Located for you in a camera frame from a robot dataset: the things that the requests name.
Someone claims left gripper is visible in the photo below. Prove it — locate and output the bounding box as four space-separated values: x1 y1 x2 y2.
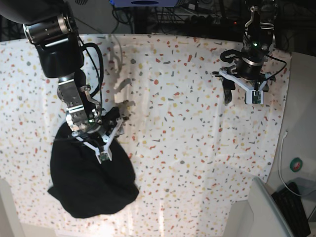
220 49 276 105

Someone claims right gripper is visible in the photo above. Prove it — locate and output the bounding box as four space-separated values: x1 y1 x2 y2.
66 95 123 141

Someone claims black t-shirt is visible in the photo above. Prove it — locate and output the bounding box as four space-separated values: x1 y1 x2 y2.
48 122 139 218

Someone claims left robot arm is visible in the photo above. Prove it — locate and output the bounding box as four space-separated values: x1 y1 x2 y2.
214 0 277 105

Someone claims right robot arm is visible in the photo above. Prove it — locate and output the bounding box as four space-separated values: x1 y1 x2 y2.
0 0 123 143

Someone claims terrazzo patterned tablecloth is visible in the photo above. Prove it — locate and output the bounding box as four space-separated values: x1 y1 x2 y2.
0 35 291 237

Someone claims green tape roll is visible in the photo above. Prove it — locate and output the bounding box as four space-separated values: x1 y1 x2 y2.
289 158 303 172

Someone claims blue box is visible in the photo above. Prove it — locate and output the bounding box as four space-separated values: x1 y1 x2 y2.
110 0 189 7

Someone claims black keyboard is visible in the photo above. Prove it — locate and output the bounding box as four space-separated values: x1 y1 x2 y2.
272 188 311 237

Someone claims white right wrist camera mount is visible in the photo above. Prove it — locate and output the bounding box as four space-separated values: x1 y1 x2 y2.
71 118 123 164

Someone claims white thin cable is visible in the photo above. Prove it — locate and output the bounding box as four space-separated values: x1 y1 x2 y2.
278 129 316 197

